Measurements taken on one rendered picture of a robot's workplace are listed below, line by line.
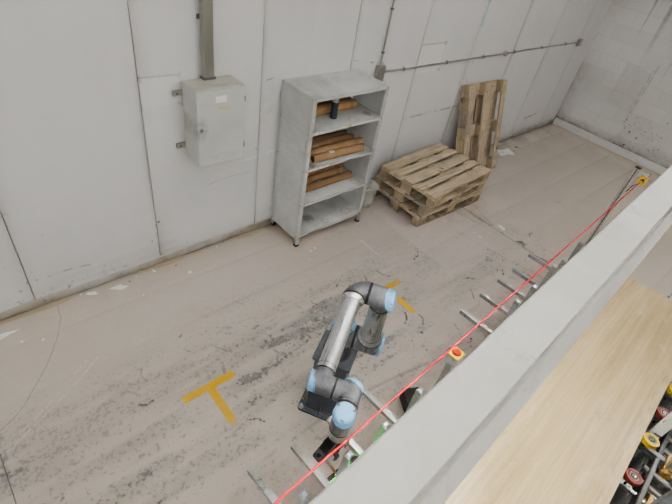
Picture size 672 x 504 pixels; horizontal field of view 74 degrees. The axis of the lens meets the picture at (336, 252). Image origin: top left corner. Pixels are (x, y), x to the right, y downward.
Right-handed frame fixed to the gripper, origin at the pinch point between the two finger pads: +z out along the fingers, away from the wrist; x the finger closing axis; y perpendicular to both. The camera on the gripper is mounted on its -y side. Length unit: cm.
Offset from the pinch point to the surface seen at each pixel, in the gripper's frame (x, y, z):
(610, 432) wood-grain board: -86, 133, 11
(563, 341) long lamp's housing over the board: -45, -8, -136
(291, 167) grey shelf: 223, 165, 19
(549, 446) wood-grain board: -66, 98, 11
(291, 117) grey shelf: 230, 166, -27
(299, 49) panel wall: 248, 183, -76
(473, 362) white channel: -39, -35, -145
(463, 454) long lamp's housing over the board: -45, -42, -137
